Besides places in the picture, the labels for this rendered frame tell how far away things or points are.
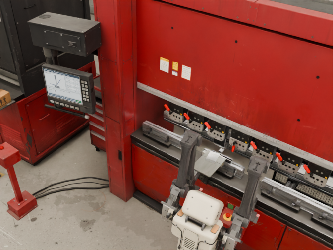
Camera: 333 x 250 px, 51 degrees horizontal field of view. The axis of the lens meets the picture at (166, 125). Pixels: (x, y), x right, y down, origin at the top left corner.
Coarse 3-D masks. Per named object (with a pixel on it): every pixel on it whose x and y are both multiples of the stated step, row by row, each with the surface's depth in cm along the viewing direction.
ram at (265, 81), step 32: (160, 0) 258; (160, 32) 268; (192, 32) 250; (224, 32) 235; (256, 32) 221; (192, 64) 263; (224, 64) 246; (256, 64) 232; (288, 64) 218; (320, 64) 207; (160, 96) 300; (192, 96) 278; (224, 96) 259; (256, 96) 243; (288, 96) 228; (320, 96) 216; (256, 128) 256; (288, 128) 239; (320, 128) 225
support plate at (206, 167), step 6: (204, 156) 293; (198, 162) 287; (204, 162) 287; (210, 162) 287; (216, 162) 287; (222, 162) 288; (198, 168) 281; (204, 168) 281; (210, 168) 281; (216, 168) 282; (204, 174) 277; (210, 174) 276
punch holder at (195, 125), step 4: (188, 112) 289; (192, 112) 286; (188, 116) 291; (192, 116) 288; (196, 116) 285; (200, 116) 283; (204, 116) 281; (196, 120) 287; (200, 120) 285; (204, 120) 284; (188, 124) 295; (192, 124) 292; (196, 124) 289; (200, 124) 287; (204, 124) 289; (196, 128) 292; (200, 128) 289; (204, 128) 292
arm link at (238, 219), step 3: (237, 213) 211; (237, 216) 210; (240, 216) 210; (243, 216) 209; (234, 219) 209; (237, 219) 210; (240, 219) 209; (243, 219) 208; (234, 222) 208; (237, 222) 208; (240, 222) 207; (237, 225) 208; (240, 225) 207
